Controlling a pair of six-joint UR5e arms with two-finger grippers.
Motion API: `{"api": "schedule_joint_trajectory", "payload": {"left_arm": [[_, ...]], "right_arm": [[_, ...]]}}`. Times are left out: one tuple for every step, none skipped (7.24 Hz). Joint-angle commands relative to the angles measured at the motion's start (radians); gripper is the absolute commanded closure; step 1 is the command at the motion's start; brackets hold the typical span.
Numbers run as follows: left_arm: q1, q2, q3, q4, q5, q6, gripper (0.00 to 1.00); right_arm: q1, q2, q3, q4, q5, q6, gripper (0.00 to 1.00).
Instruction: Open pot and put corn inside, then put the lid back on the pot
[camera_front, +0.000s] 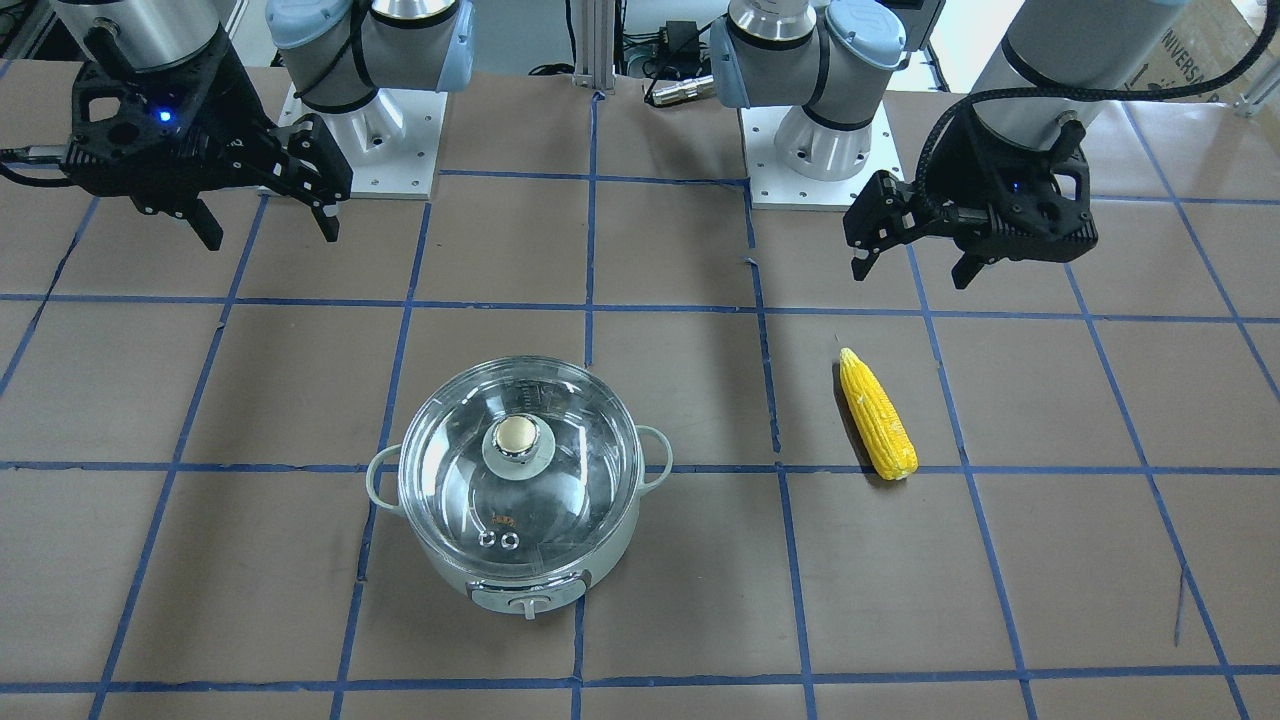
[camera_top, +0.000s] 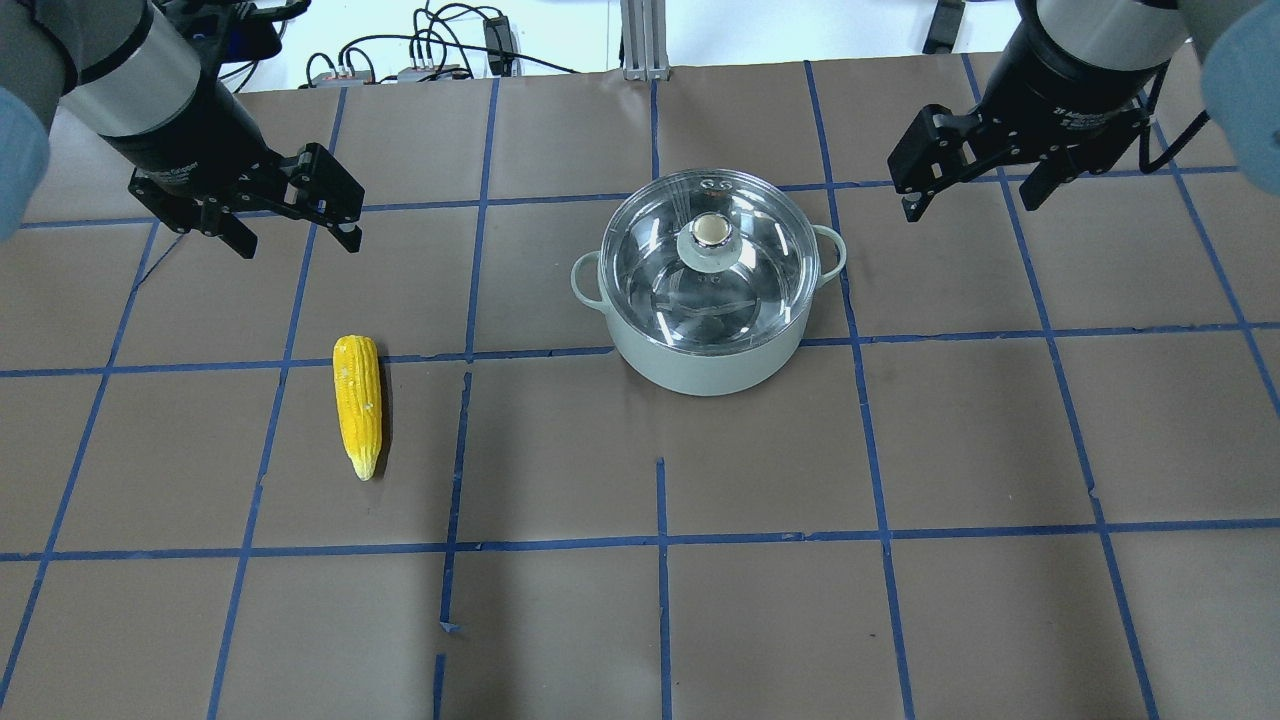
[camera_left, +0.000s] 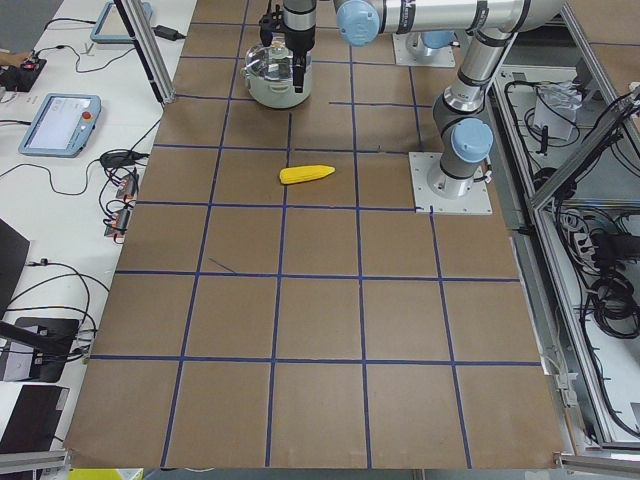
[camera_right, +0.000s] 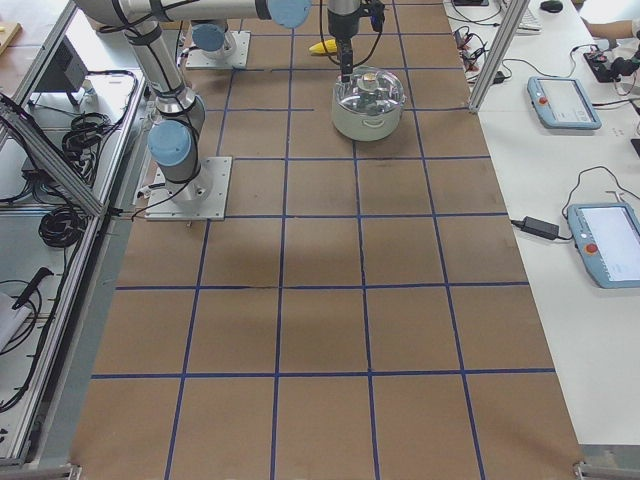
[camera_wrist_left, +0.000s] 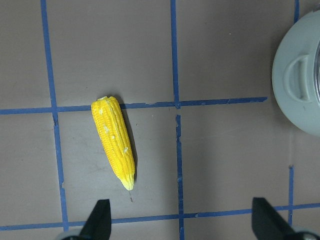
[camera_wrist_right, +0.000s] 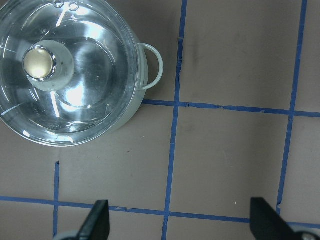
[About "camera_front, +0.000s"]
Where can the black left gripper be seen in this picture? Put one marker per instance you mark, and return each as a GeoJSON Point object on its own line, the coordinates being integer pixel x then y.
{"type": "Point", "coordinates": [952, 165]}

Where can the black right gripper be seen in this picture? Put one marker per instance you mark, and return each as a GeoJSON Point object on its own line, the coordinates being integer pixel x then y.
{"type": "Point", "coordinates": [236, 118]}

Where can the yellow corn cob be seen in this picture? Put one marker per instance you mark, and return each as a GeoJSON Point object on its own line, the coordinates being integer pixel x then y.
{"type": "Point", "coordinates": [879, 425]}

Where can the glass pot lid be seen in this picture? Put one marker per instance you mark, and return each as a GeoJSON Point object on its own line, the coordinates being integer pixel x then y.
{"type": "Point", "coordinates": [518, 465]}

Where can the pale green electric pot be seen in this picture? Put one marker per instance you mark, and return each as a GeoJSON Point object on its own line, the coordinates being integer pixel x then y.
{"type": "Point", "coordinates": [520, 560]}

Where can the black power adapter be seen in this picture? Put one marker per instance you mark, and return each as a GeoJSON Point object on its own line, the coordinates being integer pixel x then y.
{"type": "Point", "coordinates": [679, 39]}

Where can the cardboard box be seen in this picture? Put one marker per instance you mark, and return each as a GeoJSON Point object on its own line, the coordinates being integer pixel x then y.
{"type": "Point", "coordinates": [1208, 38]}

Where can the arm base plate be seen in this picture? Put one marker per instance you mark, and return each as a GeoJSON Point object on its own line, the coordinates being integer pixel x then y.
{"type": "Point", "coordinates": [391, 145]}
{"type": "Point", "coordinates": [817, 174]}

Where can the aluminium frame post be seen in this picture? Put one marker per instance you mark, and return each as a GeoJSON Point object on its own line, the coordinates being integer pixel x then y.
{"type": "Point", "coordinates": [595, 25]}

